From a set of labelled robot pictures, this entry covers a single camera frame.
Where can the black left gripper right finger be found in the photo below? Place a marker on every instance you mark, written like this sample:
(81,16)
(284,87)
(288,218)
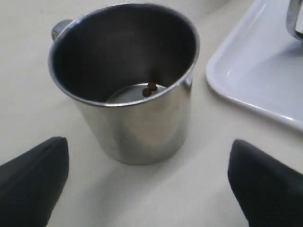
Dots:
(270,193)

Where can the upper kibble inside left mug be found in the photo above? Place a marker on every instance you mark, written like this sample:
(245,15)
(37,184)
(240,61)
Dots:
(152,86)

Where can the steel mug with kibble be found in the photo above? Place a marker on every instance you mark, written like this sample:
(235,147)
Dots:
(292,17)

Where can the lower kibble inside left mug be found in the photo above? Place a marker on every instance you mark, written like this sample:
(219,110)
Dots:
(146,92)

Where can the white plastic tray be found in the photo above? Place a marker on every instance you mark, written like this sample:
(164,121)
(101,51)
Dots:
(260,66)

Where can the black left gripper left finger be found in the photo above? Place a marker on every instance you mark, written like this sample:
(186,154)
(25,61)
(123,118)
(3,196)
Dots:
(31,184)

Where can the kibble inside mug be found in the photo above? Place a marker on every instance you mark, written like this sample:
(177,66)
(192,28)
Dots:
(152,86)
(146,92)

